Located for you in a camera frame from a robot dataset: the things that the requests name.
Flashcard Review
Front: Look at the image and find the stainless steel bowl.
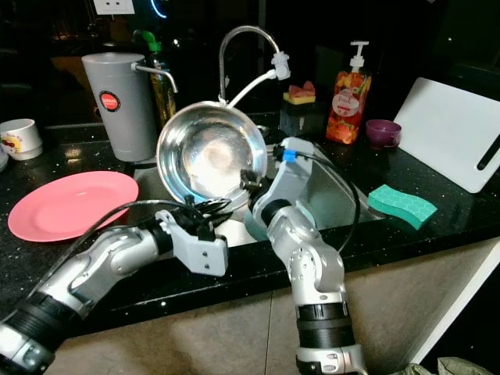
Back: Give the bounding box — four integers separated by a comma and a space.
156, 100, 270, 212

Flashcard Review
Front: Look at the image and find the stainless steel sink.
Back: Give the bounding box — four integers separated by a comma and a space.
133, 141, 368, 243

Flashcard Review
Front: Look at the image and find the black sponge holder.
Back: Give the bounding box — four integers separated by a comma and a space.
279, 102, 325, 140

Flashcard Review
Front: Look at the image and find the yellow and red sponge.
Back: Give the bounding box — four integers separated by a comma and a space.
284, 80, 317, 105

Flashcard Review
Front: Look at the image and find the chrome gooseneck faucet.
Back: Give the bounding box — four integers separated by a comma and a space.
217, 25, 282, 102

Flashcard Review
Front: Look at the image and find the green capped oil bottle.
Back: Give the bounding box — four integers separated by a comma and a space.
142, 30, 179, 130

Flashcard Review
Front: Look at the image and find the orange soap pump bottle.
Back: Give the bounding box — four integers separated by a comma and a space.
326, 41, 374, 145

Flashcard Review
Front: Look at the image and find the grey water filter canister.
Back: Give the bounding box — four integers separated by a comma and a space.
82, 52, 179, 163

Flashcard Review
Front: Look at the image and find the pink plate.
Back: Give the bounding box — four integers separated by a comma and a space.
8, 170, 140, 243

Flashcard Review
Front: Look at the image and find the purple cup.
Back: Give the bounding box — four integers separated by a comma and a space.
365, 119, 403, 149

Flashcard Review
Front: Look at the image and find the teal wavy sponge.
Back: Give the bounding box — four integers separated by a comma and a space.
367, 184, 438, 231

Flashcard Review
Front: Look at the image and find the white cutting board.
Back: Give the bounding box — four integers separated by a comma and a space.
393, 77, 500, 195

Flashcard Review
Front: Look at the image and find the white printed cup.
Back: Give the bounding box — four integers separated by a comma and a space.
0, 119, 44, 161

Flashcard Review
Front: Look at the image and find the olive green fabric bundle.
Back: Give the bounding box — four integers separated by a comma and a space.
398, 358, 489, 375

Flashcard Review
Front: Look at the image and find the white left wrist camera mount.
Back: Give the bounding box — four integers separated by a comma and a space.
173, 209, 243, 277

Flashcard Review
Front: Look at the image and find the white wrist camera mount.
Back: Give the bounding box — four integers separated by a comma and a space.
173, 209, 243, 277
252, 137, 317, 223

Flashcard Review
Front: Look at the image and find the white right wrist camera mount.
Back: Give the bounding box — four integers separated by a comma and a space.
252, 137, 317, 223

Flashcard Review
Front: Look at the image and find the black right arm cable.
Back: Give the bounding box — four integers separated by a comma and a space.
281, 147, 363, 255

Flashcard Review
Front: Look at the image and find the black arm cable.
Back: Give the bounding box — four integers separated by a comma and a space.
281, 147, 363, 255
70, 199, 204, 259

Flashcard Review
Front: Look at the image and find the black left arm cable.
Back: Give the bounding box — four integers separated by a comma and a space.
70, 199, 204, 259

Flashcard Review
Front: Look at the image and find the white wall socket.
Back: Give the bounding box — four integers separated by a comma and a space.
94, 0, 135, 15

